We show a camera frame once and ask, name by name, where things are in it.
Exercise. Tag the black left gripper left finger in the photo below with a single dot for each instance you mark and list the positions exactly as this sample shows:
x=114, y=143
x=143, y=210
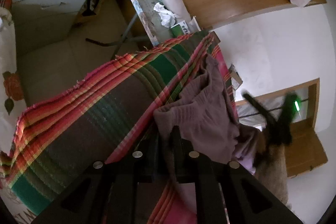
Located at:
x=106, y=193

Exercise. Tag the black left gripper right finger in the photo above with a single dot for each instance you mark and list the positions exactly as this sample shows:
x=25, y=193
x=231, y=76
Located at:
x=224, y=194

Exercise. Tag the purple fleece sweater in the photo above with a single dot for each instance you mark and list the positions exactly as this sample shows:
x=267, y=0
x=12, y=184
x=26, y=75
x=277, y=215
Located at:
x=205, y=117

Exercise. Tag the patterned right sleeve forearm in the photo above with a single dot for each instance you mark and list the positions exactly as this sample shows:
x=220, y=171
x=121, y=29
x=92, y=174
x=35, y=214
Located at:
x=270, y=167

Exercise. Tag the plastic sheet doorway curtain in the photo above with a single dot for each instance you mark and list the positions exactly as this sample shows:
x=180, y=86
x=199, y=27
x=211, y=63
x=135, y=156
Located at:
x=248, y=115

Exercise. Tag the wooden door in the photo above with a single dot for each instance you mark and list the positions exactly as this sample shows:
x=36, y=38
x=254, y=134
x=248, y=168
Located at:
x=305, y=152

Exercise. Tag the brown cardboard box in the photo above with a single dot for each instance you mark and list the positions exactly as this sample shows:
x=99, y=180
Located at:
x=236, y=80

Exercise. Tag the red green plaid blanket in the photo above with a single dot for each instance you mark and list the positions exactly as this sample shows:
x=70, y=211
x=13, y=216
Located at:
x=99, y=119

